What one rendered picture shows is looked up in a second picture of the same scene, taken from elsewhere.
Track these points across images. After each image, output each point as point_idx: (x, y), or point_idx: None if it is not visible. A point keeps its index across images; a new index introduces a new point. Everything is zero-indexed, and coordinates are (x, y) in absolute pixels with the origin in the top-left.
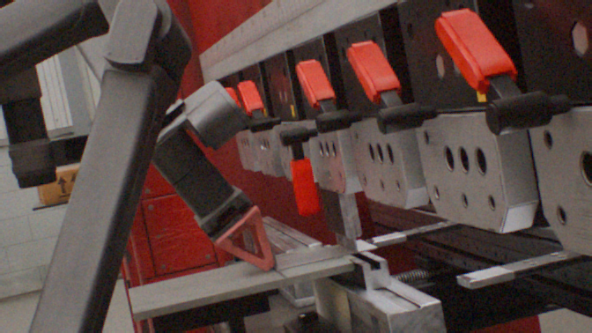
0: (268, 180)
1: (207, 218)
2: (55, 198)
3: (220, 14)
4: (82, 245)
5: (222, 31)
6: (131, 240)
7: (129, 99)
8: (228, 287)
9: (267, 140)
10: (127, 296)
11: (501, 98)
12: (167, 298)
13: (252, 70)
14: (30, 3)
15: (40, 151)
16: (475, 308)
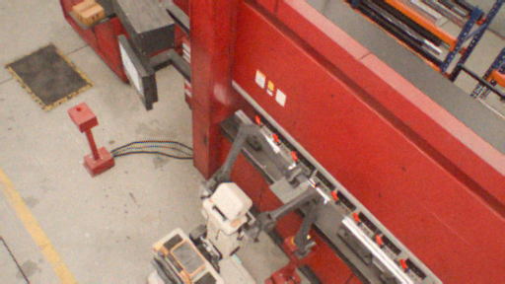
0: (239, 99)
1: (293, 185)
2: (91, 24)
3: (269, 111)
4: (309, 225)
5: (267, 112)
6: (196, 108)
7: (317, 208)
8: (294, 193)
9: (287, 151)
10: (60, 0)
11: (381, 246)
12: (285, 196)
13: (287, 140)
14: (305, 198)
15: None
16: None
